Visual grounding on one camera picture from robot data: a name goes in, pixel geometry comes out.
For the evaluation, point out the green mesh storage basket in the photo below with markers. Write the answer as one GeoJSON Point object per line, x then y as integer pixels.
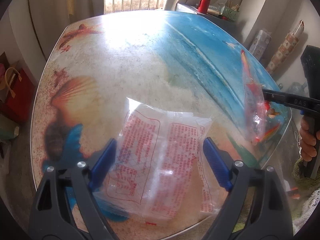
{"type": "Point", "coordinates": [229, 13]}

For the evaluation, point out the person right hand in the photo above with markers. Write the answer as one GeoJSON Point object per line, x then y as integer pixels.
{"type": "Point", "coordinates": [307, 141]}

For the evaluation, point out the red gift bag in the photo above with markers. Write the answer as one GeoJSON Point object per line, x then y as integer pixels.
{"type": "Point", "coordinates": [18, 108]}

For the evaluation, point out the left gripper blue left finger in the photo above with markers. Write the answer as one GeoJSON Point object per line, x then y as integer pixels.
{"type": "Point", "coordinates": [100, 163]}

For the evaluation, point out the grey cabinet box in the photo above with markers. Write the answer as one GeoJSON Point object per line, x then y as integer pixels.
{"type": "Point", "coordinates": [224, 24]}

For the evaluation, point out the large clear water jug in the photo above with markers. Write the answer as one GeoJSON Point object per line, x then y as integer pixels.
{"type": "Point", "coordinates": [298, 89]}

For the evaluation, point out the clear bag with red print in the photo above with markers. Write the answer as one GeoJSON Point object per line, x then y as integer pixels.
{"type": "Point", "coordinates": [157, 154]}

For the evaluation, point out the patterned tissue pack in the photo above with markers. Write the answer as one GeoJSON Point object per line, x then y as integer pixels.
{"type": "Point", "coordinates": [260, 43]}

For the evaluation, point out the clear wrapper with red stripes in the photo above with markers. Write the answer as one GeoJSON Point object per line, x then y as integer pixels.
{"type": "Point", "coordinates": [260, 118]}

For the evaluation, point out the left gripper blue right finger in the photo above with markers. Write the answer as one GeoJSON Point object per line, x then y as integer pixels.
{"type": "Point", "coordinates": [220, 162]}

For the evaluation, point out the red thermos flask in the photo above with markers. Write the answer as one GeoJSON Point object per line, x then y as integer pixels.
{"type": "Point", "coordinates": [203, 6]}

